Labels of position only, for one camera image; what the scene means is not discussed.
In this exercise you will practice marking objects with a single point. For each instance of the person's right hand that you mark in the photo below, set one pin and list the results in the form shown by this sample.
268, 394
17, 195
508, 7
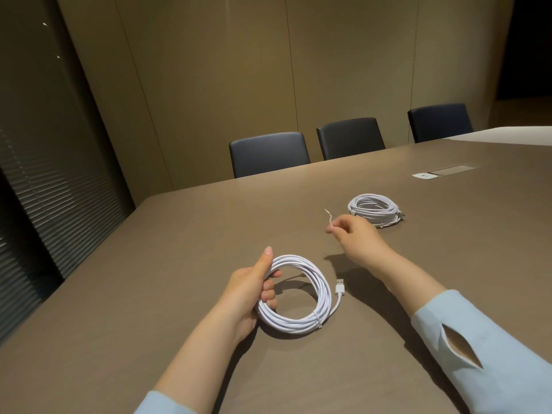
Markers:
362, 245

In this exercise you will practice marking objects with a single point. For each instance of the person's right forearm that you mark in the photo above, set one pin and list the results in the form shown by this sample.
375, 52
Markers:
422, 297

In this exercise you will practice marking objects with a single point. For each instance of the bunch of white twist ties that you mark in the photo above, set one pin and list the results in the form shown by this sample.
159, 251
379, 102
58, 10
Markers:
330, 217

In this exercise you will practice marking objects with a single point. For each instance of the dark meeting chair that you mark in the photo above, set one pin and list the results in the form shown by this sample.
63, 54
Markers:
440, 123
269, 155
350, 138

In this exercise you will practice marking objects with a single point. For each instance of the person's left forearm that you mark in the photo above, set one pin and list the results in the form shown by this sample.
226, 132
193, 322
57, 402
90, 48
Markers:
194, 366

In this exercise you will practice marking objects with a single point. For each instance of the glass partition with grey blinds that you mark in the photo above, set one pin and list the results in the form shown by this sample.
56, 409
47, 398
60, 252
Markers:
47, 168

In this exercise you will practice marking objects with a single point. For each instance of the pale beige table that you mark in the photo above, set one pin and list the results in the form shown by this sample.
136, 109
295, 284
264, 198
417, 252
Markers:
504, 136

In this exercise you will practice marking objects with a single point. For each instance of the white table socket panel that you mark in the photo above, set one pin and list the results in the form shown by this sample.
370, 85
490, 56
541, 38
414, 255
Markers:
422, 175

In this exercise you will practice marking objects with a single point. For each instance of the single white twist tie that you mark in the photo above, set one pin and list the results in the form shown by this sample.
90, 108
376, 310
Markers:
318, 319

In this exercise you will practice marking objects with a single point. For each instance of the person's left hand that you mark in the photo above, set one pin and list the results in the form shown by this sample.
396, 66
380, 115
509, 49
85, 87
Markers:
241, 297

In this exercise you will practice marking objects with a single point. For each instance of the brown table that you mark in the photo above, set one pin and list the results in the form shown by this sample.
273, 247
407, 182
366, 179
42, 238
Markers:
172, 237

